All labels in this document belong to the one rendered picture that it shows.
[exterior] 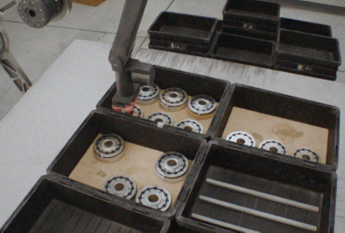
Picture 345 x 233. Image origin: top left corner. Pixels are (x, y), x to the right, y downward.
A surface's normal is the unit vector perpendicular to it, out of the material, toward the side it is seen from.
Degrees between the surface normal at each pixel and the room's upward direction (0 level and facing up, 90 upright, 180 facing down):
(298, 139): 0
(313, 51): 0
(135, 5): 97
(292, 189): 0
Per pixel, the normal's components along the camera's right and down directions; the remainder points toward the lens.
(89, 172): -0.01, -0.76
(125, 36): -0.22, 0.67
